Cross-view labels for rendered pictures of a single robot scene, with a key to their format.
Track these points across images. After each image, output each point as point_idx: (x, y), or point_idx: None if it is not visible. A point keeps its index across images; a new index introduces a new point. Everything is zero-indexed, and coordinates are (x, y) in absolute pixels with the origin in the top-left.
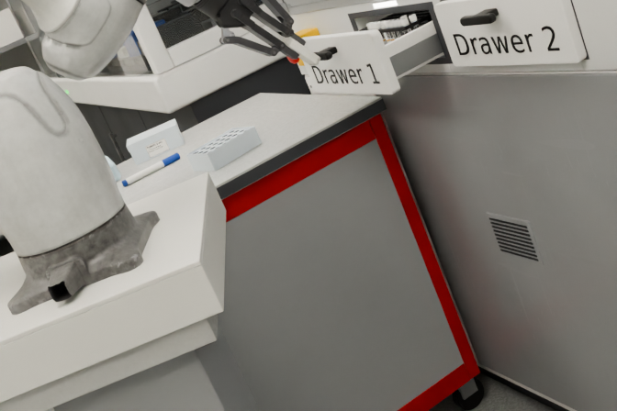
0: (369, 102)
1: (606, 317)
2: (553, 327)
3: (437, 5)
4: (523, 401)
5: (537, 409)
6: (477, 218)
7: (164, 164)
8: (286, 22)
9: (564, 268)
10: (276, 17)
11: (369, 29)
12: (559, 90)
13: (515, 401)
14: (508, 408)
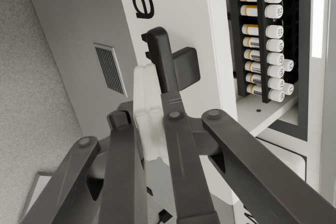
0: None
1: (106, 119)
2: (78, 64)
3: (297, 174)
4: None
5: None
6: (103, 29)
7: None
8: (211, 153)
9: (115, 107)
10: (218, 137)
11: None
12: (222, 212)
13: None
14: None
